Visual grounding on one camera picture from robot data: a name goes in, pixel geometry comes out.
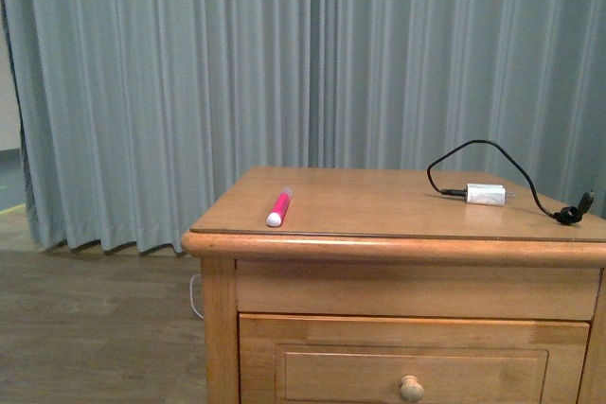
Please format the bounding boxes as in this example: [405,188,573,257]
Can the wooden drawer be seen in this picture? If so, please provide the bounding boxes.
[240,314,589,403]

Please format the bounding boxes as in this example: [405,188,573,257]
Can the white cable on floor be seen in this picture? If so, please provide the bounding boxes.
[188,273,205,321]

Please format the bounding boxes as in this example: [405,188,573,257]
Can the round wooden drawer knob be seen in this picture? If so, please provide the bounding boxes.
[400,375,424,403]

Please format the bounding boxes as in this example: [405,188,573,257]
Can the grey-green pleated curtain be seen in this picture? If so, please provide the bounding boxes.
[1,0,605,251]

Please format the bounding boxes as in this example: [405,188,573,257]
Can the wooden nightstand cabinet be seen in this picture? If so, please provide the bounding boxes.
[182,167,605,403]

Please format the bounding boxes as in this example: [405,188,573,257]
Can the black charging cable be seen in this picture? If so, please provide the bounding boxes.
[426,139,597,226]

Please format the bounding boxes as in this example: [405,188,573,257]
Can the pink marker white cap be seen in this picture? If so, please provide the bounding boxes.
[266,187,293,228]

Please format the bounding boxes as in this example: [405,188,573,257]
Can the white wall charger adapter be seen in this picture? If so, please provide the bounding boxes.
[465,184,513,206]

